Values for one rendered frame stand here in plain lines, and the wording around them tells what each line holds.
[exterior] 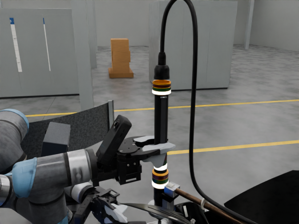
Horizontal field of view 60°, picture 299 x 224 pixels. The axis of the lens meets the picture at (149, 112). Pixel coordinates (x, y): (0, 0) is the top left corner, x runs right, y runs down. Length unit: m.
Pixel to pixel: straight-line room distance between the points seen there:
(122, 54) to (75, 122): 6.26
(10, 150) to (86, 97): 4.21
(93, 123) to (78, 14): 2.56
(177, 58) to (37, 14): 3.44
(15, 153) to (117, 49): 7.91
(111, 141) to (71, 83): 6.17
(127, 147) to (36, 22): 6.16
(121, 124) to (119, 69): 8.19
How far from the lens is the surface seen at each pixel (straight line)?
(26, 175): 0.58
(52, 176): 0.58
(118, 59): 8.69
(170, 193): 0.69
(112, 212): 0.88
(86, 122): 2.65
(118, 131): 0.57
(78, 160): 0.59
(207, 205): 0.65
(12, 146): 0.86
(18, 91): 7.03
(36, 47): 6.72
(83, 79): 4.93
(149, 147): 0.62
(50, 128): 1.42
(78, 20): 4.83
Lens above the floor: 1.77
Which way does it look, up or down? 19 degrees down
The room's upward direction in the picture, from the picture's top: straight up
